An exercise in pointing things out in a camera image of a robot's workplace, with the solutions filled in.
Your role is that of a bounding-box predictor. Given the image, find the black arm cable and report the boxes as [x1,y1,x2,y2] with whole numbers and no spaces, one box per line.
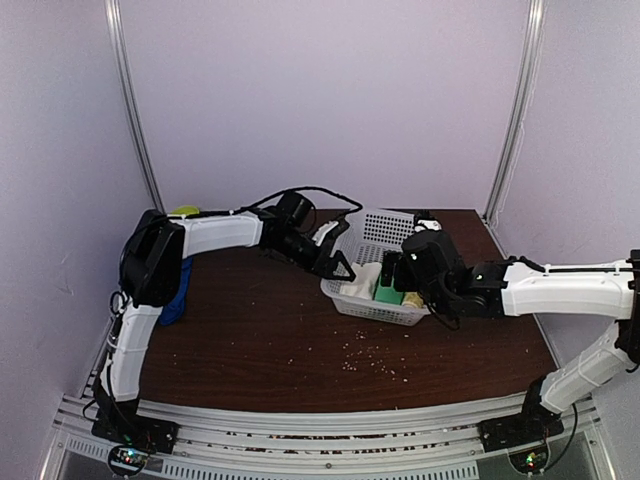
[514,254,640,451]
[199,185,364,221]

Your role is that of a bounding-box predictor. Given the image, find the white towel with blue emblem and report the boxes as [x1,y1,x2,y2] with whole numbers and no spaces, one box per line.
[340,262,382,300]

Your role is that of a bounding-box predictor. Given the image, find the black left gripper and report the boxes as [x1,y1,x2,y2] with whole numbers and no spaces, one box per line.
[271,229,356,281]

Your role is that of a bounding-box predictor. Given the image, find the left aluminium frame post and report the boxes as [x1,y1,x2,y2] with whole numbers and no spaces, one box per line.
[104,0,165,212]

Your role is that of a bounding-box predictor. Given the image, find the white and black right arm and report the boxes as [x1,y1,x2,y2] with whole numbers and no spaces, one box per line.
[381,230,639,442]

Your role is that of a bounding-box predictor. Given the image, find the blue microfiber towel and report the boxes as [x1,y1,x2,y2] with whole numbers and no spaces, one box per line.
[158,257,193,326]

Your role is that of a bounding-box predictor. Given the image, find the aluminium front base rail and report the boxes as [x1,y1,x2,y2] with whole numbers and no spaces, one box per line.
[35,390,622,479]

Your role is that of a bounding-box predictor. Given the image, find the white perforated plastic basket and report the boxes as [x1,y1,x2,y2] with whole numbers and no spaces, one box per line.
[320,208,429,326]

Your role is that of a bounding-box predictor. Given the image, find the lime green plastic bowl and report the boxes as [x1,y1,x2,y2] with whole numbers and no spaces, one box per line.
[170,205,200,216]

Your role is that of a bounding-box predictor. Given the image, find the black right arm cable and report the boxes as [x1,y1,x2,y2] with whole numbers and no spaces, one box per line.
[514,254,640,451]

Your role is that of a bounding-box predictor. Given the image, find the right round circuit board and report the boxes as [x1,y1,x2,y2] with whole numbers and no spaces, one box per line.
[508,445,550,475]

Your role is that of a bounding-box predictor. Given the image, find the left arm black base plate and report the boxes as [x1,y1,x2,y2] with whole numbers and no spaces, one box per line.
[91,417,179,454]

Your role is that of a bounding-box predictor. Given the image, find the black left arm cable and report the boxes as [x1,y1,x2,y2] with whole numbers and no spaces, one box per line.
[199,185,364,221]

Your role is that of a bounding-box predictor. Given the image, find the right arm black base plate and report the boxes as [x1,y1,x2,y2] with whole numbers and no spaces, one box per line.
[477,414,564,453]

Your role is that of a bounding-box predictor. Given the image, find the left round circuit board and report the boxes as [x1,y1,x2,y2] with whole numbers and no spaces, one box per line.
[107,445,149,477]

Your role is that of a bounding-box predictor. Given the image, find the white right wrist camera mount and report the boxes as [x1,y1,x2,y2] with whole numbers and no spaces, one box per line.
[413,210,442,233]

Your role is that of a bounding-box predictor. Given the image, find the right aluminium frame post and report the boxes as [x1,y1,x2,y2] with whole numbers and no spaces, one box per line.
[484,0,546,225]

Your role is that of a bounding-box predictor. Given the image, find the rolled green towel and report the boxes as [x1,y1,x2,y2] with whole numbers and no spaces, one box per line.
[373,274,405,306]

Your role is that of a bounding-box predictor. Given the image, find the round circuit board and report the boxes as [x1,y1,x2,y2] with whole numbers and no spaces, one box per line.
[508,445,550,475]
[107,445,149,477]

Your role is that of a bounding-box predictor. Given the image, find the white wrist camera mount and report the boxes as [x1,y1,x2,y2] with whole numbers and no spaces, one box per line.
[312,220,339,246]
[413,210,442,233]

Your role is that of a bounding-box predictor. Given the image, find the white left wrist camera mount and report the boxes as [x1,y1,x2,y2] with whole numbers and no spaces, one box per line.
[312,220,339,246]

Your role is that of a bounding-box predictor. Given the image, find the aluminium frame post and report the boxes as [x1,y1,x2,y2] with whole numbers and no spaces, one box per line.
[484,0,546,225]
[104,0,165,212]

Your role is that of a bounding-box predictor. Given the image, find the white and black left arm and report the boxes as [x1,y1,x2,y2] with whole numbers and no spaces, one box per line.
[94,187,355,444]

